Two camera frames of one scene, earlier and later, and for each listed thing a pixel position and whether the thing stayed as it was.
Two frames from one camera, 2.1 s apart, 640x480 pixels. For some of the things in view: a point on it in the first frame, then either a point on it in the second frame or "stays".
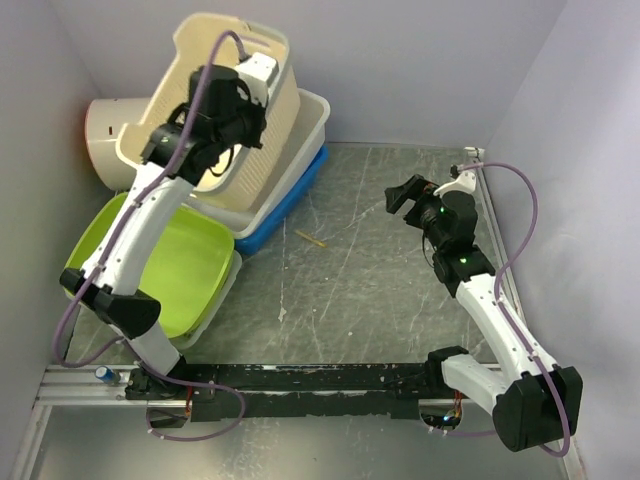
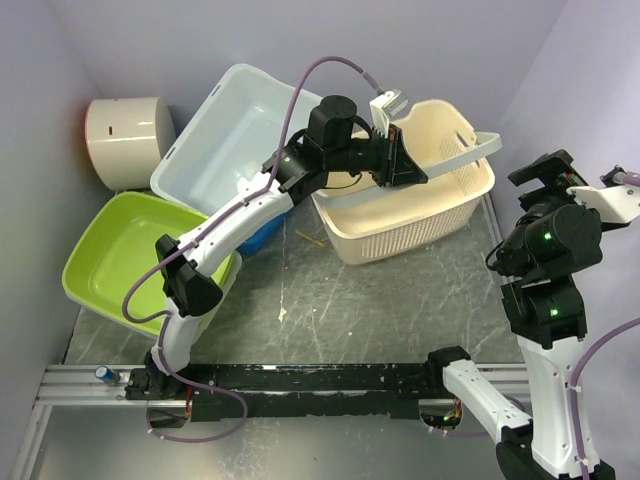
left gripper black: (255, 139) to (398, 166)
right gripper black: (412, 189) to (556, 171)
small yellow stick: (309, 237) stays
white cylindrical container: (104, 119) stays
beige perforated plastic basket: (256, 171) to (372, 223)
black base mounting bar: (291, 391) stays
